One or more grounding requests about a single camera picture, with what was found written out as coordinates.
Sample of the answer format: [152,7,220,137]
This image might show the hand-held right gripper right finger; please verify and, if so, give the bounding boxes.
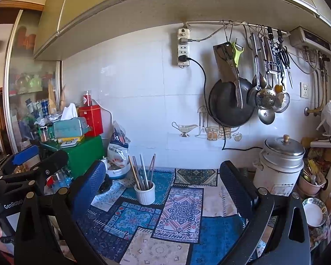
[219,160,311,265]

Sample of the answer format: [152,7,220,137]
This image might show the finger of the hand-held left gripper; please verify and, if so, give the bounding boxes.
[0,145,39,177]
[0,150,69,194]

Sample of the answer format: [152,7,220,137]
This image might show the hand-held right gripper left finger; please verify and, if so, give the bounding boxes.
[14,160,107,265]

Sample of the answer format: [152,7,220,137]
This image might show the teal chopstick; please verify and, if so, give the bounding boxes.
[139,154,148,190]
[132,156,144,190]

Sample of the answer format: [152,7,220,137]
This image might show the white ceramic utensil holder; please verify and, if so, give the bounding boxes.
[134,181,156,205]

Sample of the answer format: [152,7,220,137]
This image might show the metal fork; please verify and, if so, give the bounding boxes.
[150,154,157,185]

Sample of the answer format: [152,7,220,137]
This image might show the steel lid spice jar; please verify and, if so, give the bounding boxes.
[52,171,72,189]

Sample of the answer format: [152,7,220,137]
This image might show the dark tangled cloth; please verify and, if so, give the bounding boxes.
[99,179,113,196]

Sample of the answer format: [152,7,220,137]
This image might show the yellow flat box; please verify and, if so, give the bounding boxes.
[55,136,85,147]

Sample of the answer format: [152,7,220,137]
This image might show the white and blue basket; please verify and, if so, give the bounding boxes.
[105,168,131,180]

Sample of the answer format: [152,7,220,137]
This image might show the green box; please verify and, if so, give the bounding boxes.
[48,135,105,178]

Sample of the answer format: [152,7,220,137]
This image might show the white dotted cloth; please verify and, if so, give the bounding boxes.
[118,175,135,188]

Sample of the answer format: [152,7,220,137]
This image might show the teal tissue box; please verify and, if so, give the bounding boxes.
[53,117,89,138]

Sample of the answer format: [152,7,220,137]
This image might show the white rice cooker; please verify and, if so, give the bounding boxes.
[252,134,306,196]

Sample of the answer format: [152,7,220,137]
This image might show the wooden door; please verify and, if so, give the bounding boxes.
[0,88,11,155]

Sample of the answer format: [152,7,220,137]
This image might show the white printed plastic bag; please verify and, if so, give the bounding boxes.
[107,120,131,169]

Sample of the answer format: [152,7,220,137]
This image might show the white tissue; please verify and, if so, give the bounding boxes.
[60,103,78,121]

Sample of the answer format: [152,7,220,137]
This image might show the red tin box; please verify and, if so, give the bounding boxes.
[79,105,104,137]

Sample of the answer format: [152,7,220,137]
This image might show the patchwork printed tablecloth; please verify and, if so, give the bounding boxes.
[77,167,268,265]

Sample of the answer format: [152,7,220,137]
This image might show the pink bowl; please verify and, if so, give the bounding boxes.
[298,172,327,195]

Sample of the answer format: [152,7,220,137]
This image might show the glass display cabinet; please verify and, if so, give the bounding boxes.
[4,9,62,155]

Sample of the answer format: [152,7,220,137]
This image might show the bundle of assorted cutlery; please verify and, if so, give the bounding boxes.
[302,159,324,184]

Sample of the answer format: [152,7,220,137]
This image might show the small steel ladle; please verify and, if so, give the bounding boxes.
[258,108,275,125]

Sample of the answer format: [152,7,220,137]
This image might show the floral patterned bowl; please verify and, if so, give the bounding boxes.
[302,197,328,227]

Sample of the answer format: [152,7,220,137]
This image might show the black wok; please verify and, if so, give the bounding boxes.
[208,78,256,127]

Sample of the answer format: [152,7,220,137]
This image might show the perforated steel skimmer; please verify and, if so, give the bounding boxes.
[255,33,276,110]

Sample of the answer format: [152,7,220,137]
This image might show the steel cleaver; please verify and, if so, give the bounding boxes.
[213,42,244,109]

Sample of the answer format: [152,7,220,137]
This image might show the steel tongs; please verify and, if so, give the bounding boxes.
[262,34,281,74]

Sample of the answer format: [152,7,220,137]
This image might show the green peeler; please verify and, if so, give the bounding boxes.
[232,42,244,67]

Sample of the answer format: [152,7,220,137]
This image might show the black kitchen shears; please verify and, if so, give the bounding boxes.
[274,40,294,89]

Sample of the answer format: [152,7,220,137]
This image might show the white power strip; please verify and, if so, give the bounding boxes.
[177,28,190,67]

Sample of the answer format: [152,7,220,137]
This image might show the beige water heater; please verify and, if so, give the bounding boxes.
[290,26,331,56]

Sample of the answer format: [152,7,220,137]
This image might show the yellowish overhead cabinet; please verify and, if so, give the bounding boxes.
[33,0,331,61]

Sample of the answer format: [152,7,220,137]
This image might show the wire mesh strainer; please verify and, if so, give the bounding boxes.
[274,92,291,113]

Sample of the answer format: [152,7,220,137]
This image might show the water heater hose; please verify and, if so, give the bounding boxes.
[312,51,329,111]

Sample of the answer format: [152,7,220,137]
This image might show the black handled scissors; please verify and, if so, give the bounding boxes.
[222,42,239,69]

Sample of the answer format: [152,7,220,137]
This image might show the black power cable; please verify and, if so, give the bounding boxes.
[179,55,265,151]

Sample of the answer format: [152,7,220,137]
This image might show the grey cable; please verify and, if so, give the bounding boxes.
[182,29,227,43]

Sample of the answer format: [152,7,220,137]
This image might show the steel hanging rail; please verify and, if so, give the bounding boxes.
[223,19,291,36]

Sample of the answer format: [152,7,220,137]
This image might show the white cable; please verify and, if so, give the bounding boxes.
[183,19,249,29]

